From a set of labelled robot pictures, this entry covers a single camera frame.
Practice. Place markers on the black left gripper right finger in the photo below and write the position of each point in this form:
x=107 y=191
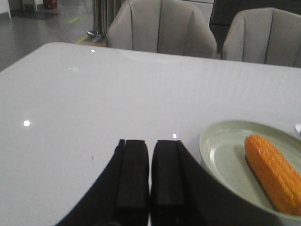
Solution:
x=184 y=194

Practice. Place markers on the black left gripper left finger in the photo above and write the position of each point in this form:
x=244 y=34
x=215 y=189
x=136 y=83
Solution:
x=120 y=195

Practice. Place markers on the orange corn cob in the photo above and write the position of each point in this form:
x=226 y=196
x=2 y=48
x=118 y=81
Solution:
x=281 y=182

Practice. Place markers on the light green plate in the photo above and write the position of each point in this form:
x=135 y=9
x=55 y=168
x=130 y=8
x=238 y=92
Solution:
x=222 y=149

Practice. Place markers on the left grey upholstered chair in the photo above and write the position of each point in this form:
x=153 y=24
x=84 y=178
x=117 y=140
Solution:
x=173 y=27

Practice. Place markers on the grey upholstered chair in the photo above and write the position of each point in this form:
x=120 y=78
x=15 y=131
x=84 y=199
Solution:
x=173 y=27
x=265 y=36

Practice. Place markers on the right grey upholstered chair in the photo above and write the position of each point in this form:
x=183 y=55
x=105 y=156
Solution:
x=265 y=36

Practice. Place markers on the red trash bin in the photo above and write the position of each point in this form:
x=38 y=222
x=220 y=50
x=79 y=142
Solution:
x=50 y=4

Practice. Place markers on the metal stanchion post base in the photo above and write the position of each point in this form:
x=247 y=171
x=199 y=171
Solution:
x=98 y=29

